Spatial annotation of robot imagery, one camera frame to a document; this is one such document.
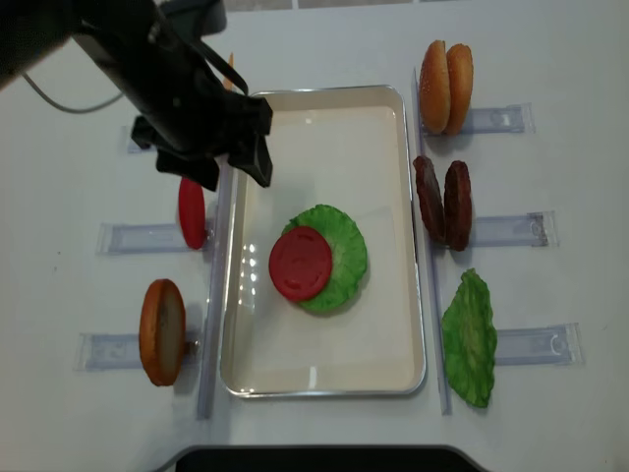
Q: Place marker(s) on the long clear rail right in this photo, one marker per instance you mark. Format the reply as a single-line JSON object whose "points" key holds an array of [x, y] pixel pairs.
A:
{"points": [[443, 387]]}

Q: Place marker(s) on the brown meat patty left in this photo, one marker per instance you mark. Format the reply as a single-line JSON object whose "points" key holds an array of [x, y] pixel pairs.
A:
{"points": [[429, 199]]}

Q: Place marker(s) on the red tomato slice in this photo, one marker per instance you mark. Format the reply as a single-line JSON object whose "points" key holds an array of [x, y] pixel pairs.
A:
{"points": [[191, 210], [300, 264]]}

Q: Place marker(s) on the clear holder rail middle right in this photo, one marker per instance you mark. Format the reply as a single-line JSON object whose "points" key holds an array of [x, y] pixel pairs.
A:
{"points": [[533, 229]]}

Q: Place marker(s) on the bread slice standing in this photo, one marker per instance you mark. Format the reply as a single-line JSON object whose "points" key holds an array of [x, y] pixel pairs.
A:
{"points": [[162, 332]]}

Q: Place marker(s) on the red tomato slice standing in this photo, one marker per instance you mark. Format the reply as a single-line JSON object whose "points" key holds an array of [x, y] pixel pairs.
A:
{"points": [[191, 210]]}

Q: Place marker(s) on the clear holder rail bottom left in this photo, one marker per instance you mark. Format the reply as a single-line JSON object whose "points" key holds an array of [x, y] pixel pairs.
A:
{"points": [[102, 352]]}

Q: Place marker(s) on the long clear rail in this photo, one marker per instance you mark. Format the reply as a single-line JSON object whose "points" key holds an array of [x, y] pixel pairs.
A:
{"points": [[219, 254], [443, 387]]}

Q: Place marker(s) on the clear holder rail top right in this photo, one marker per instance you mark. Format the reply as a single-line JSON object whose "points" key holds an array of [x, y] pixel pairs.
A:
{"points": [[515, 118]]}

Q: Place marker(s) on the white metal tray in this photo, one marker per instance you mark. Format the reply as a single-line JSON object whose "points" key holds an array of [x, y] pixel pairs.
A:
{"points": [[348, 148]]}

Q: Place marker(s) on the clear holder rail bottom right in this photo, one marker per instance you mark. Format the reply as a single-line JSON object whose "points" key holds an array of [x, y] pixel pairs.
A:
{"points": [[558, 344]]}

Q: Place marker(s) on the long clear rail left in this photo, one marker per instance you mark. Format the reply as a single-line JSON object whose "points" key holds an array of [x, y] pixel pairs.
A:
{"points": [[219, 254]]}

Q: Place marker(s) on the black monitor edge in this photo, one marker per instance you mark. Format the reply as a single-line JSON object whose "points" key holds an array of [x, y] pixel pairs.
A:
{"points": [[326, 458]]}

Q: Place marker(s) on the sesame bun top half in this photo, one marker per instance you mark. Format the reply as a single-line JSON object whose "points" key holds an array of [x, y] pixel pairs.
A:
{"points": [[434, 89]]}

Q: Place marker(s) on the brown meat patty right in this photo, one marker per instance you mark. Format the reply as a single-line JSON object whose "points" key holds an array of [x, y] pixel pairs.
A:
{"points": [[457, 203]]}

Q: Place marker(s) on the orange cheese slice right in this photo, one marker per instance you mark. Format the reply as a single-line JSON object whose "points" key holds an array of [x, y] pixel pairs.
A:
{"points": [[227, 78]]}

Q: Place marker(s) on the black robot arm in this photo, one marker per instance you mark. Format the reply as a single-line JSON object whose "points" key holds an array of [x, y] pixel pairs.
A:
{"points": [[30, 30]]}

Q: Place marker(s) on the clear holder rail middle left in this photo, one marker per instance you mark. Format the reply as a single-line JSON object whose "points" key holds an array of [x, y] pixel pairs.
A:
{"points": [[127, 239]]}

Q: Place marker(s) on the green lettuce leaf standing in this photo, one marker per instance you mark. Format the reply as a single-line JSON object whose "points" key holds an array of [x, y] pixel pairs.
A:
{"points": [[470, 340]]}

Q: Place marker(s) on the plain bun half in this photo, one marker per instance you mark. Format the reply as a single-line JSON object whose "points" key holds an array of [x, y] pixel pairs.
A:
{"points": [[461, 78]]}

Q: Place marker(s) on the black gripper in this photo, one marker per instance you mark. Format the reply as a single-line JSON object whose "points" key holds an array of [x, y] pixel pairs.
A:
{"points": [[156, 58]]}

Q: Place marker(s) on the clear holder rail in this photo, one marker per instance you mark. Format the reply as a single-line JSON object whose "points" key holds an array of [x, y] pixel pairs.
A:
{"points": [[102, 352], [533, 229], [558, 344], [515, 118], [127, 239]]}

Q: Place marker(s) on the green lettuce on tray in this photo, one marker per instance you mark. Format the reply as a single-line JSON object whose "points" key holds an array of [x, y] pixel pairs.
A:
{"points": [[349, 256]]}

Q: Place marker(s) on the brown meat patty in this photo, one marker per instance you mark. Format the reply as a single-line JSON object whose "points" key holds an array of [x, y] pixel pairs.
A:
{"points": [[429, 199], [457, 203]]}

